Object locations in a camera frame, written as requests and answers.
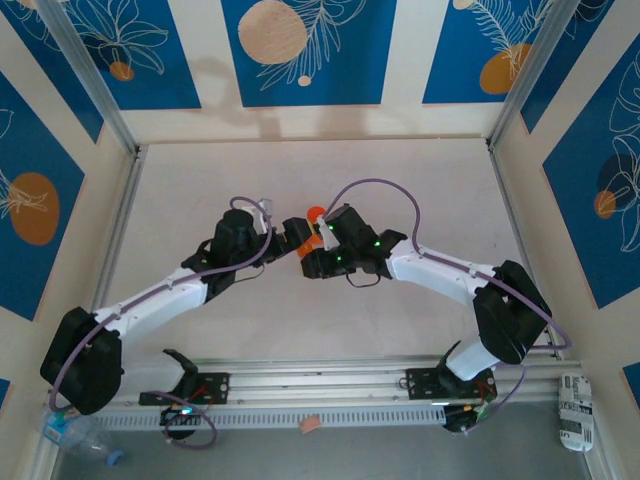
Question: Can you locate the clear plastic water bottle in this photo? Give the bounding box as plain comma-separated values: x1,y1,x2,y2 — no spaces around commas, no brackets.
34,402,126,469

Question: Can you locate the aluminium table side rail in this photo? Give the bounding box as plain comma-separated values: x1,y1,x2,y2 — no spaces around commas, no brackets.
487,138,564,361
94,144,147,321

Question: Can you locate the thin black wire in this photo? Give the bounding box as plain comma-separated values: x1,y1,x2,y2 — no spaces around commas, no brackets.
347,272,384,290
234,262,269,284

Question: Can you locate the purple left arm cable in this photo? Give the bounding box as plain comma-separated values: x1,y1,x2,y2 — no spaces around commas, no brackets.
47,197,275,450

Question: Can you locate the blue floral wall poster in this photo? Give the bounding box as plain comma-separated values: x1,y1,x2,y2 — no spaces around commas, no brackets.
221,0,399,108
542,49,640,311
0,0,105,145
62,0,203,111
0,72,86,322
422,0,556,105
519,0,617,135

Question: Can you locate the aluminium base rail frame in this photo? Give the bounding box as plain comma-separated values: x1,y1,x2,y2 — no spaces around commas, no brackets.
44,353,585,417

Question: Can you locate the aluminium corner post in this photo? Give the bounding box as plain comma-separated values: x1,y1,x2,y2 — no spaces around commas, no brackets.
488,0,576,151
37,0,141,157

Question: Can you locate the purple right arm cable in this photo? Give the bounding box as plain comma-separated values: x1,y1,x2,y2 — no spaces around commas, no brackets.
322,178,573,435

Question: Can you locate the black control board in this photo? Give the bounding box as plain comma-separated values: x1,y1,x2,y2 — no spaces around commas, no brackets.
159,405,206,441
442,402,494,436

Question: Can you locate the orange pill bottle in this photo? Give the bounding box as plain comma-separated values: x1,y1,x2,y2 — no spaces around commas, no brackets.
294,204,327,260

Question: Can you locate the grey slotted cable duct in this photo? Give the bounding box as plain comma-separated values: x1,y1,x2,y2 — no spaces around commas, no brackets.
92,407,449,431

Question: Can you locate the newspaper wrapped package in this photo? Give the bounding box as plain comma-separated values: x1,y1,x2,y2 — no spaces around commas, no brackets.
555,372,596,454

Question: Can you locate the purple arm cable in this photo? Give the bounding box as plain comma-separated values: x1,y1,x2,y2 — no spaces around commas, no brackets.
322,178,573,435
47,197,275,450

